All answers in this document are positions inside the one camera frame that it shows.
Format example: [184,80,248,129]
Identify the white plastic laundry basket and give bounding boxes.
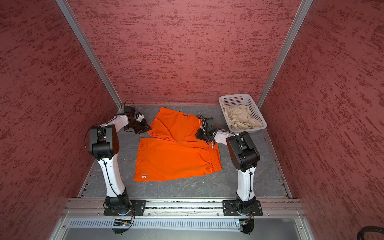
[219,94,267,133]

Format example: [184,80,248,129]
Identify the beige shorts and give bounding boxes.
[222,103,263,131]

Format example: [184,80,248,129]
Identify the left small circuit board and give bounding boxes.
[113,219,132,228]

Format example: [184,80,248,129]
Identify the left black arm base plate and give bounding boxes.
[103,198,147,217]

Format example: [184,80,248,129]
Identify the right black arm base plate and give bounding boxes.
[222,200,263,217]

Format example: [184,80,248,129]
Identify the orange shorts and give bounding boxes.
[134,108,222,182]

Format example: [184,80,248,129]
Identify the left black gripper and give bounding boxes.
[125,118,152,133]

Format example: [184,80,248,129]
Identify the small circuit board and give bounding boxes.
[113,219,132,228]
[237,220,253,228]

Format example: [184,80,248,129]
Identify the black cable bottom right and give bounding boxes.
[356,225,384,240]

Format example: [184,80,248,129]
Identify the right small circuit board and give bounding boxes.
[237,220,253,228]

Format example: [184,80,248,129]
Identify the right aluminium corner post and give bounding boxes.
[257,0,313,109]

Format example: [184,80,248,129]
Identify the left aluminium corner post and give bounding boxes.
[56,0,123,111]

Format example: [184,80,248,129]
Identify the white slotted cable duct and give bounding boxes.
[69,219,240,230]

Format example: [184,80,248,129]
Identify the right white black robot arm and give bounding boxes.
[195,115,261,216]

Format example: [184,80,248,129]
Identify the aluminium corner post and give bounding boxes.
[56,0,123,111]
[257,0,313,109]

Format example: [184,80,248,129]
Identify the aluminium front rail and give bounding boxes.
[62,198,306,219]

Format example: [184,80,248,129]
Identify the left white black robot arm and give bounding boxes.
[86,106,151,216]

